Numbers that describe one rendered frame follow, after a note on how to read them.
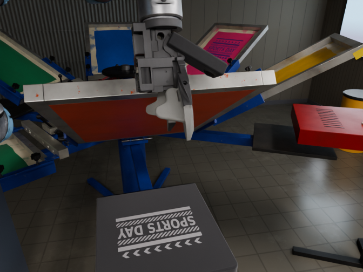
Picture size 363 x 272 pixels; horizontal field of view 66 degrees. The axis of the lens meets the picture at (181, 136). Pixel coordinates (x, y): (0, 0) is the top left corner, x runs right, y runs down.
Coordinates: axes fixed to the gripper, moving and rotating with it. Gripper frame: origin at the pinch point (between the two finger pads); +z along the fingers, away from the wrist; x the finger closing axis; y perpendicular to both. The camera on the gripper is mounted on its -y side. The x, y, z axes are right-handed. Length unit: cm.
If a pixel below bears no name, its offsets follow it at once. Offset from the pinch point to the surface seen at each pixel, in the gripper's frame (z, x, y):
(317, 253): 117, -114, -125
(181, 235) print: 43, -43, -8
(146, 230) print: 41, -49, 4
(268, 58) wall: -59, -407, -268
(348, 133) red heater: 19, -69, -106
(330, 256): 118, -109, -133
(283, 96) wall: 11, -425, -310
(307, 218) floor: 110, -151, -146
